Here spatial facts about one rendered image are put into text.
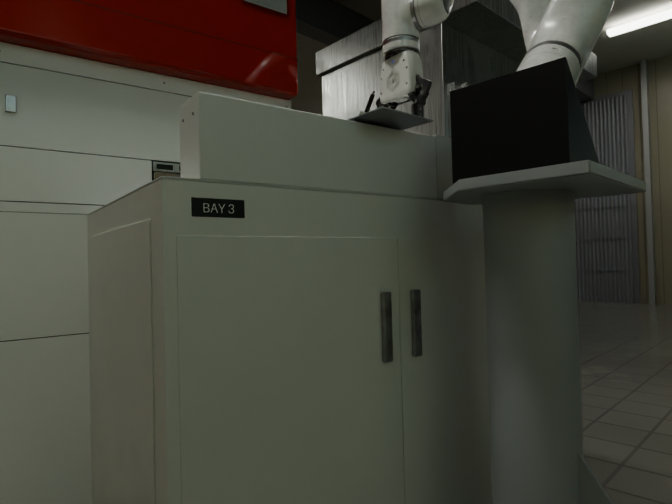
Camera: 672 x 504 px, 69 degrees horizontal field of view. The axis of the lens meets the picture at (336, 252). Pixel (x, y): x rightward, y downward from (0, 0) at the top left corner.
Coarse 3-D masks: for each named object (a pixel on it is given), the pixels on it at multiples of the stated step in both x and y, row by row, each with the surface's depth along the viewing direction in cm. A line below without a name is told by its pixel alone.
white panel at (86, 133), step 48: (0, 48) 114; (0, 96) 114; (48, 96) 119; (96, 96) 126; (144, 96) 133; (192, 96) 141; (240, 96) 150; (0, 144) 113; (48, 144) 119; (96, 144) 125; (144, 144) 132; (0, 192) 113; (48, 192) 119; (96, 192) 125
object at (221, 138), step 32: (224, 96) 80; (192, 128) 79; (224, 128) 80; (256, 128) 83; (288, 128) 87; (320, 128) 91; (352, 128) 95; (384, 128) 100; (192, 160) 79; (224, 160) 79; (256, 160) 83; (288, 160) 87; (320, 160) 91; (352, 160) 95; (384, 160) 100; (416, 160) 106; (384, 192) 100; (416, 192) 105
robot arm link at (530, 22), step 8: (512, 0) 121; (520, 0) 118; (528, 0) 116; (536, 0) 116; (544, 0) 116; (520, 8) 118; (528, 8) 117; (536, 8) 116; (544, 8) 116; (520, 16) 119; (528, 16) 117; (536, 16) 117; (528, 24) 117; (536, 24) 117; (528, 32) 117; (528, 40) 117; (528, 48) 117
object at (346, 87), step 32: (480, 0) 263; (448, 32) 286; (480, 32) 297; (512, 32) 298; (320, 64) 355; (352, 64) 335; (448, 64) 285; (480, 64) 309; (512, 64) 337; (352, 96) 335; (448, 96) 284; (416, 128) 295; (448, 128) 282
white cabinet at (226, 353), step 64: (192, 192) 76; (256, 192) 83; (320, 192) 90; (128, 256) 89; (192, 256) 75; (256, 256) 82; (320, 256) 90; (384, 256) 99; (448, 256) 110; (128, 320) 89; (192, 320) 75; (256, 320) 82; (320, 320) 89; (384, 320) 97; (448, 320) 110; (128, 384) 89; (192, 384) 75; (256, 384) 81; (320, 384) 89; (384, 384) 98; (448, 384) 109; (128, 448) 90; (192, 448) 74; (256, 448) 81; (320, 448) 88; (384, 448) 97; (448, 448) 108
